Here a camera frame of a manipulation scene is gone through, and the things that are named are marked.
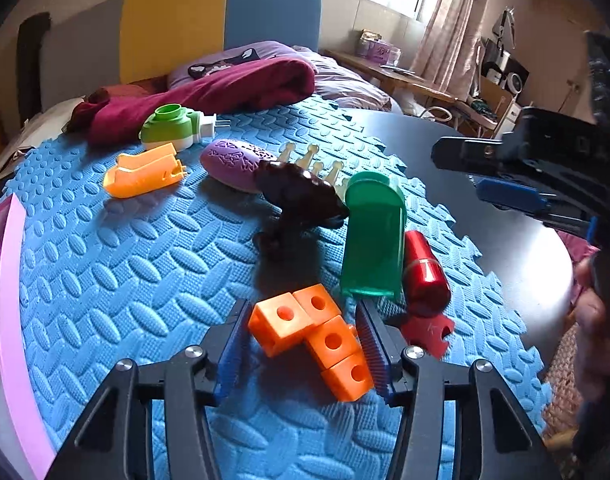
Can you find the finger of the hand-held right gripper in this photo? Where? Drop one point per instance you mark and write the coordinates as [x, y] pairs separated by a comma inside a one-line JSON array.
[[510, 195], [465, 155]]

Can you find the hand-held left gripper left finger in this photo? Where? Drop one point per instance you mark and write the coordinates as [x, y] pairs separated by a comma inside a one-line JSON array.
[[232, 355]]

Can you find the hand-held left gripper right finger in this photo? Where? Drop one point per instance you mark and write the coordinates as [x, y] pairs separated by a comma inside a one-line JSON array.
[[372, 355]]

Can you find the red puzzle block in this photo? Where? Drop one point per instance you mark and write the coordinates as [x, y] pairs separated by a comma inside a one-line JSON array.
[[425, 332]]

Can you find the orange linked cubes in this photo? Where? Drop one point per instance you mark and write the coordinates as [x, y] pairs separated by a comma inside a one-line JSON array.
[[285, 325]]

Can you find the red metallic cylinder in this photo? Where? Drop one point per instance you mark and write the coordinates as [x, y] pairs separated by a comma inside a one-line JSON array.
[[425, 280]]

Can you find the green translucent half-round container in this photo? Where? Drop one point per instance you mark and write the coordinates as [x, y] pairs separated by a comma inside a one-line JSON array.
[[375, 240]]

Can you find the brown massage brush with pegs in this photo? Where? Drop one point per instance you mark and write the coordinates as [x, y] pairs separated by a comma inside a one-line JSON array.
[[295, 190]]

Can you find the pink storage box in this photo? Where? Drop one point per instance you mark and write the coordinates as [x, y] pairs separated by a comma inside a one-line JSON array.
[[15, 360]]

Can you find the green and white plug-in device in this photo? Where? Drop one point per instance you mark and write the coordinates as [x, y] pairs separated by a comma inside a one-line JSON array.
[[167, 127]]

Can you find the person's right hand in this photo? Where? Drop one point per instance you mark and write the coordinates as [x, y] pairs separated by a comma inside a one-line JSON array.
[[587, 315]]

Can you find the black stereo speaker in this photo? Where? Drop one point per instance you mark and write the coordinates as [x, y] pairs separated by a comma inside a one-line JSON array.
[[507, 72]]

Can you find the wooden desk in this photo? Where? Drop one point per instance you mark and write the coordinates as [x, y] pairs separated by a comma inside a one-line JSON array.
[[400, 80]]

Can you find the blue foam puzzle mat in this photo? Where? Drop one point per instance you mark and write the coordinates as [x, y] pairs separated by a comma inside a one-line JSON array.
[[135, 270]]

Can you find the silver desk lamp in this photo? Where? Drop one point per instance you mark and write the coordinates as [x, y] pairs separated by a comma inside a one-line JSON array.
[[505, 25]]

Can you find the pink curtain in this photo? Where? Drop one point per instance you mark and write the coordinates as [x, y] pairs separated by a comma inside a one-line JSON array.
[[450, 20]]

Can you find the purple box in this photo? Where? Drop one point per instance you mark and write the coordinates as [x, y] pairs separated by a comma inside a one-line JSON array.
[[377, 47]]

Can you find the lilac duvet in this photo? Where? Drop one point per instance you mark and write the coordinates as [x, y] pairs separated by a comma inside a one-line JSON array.
[[345, 85]]

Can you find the woven rug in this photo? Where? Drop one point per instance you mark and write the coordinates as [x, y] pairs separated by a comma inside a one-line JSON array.
[[560, 395]]

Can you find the purple oval patterned brush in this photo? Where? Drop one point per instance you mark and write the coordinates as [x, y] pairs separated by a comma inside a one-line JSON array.
[[230, 160]]

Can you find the orange plastic shell piece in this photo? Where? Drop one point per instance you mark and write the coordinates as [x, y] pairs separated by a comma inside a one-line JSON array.
[[135, 175]]

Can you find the purple pillow with animal print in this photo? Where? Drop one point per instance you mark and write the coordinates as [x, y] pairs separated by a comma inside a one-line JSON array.
[[255, 52]]

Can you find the maroon blanket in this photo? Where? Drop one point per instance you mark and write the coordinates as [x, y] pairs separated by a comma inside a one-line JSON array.
[[235, 90]]

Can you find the rust red knitted cloth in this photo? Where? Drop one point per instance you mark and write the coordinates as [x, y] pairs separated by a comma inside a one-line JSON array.
[[120, 92]]

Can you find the white cloth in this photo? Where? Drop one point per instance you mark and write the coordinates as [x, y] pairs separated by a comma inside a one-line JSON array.
[[30, 130]]

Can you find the grey yellow blue headboard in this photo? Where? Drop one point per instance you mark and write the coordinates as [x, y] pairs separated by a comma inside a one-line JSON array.
[[185, 25]]

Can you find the black padded panel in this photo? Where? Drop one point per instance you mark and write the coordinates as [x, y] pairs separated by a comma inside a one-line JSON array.
[[32, 60]]

